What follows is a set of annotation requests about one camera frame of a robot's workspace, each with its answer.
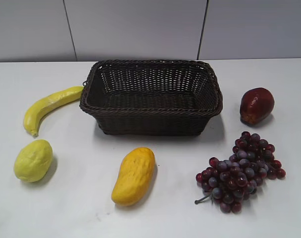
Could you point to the purple grape bunch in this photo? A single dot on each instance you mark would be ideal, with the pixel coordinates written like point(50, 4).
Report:
point(228, 183)

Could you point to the dark red fruit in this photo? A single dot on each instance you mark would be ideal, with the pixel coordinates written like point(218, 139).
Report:
point(256, 105)

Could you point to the yellow green lemon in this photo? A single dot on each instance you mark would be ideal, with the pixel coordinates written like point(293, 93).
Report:
point(33, 161)

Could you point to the yellow banana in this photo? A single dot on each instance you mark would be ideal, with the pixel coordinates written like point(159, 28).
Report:
point(36, 112)

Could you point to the orange yellow mango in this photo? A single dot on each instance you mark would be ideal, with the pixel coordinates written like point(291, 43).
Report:
point(134, 177)

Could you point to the dark woven basket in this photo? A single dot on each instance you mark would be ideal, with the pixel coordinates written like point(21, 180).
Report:
point(152, 97)

